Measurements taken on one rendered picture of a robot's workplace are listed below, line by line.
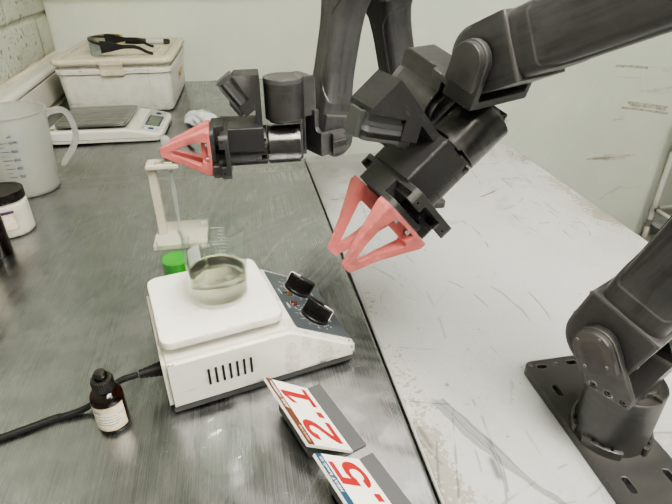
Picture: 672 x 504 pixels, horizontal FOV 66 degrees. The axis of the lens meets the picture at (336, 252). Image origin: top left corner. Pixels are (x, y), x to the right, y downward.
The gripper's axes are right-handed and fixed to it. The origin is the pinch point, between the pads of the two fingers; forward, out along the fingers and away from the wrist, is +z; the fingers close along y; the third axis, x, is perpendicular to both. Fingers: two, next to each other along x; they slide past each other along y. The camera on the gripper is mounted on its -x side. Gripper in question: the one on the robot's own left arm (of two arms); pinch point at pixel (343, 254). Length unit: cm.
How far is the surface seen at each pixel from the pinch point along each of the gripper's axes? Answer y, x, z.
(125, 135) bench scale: -86, -2, 21
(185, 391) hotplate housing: 1.6, -3.1, 20.0
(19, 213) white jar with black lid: -46, -15, 34
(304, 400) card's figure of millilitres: 6.2, 4.6, 12.7
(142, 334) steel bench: -12.8, -2.7, 24.5
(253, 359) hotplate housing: 1.5, 0.2, 13.7
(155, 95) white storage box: -111, 3, 12
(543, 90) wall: -118, 107, -90
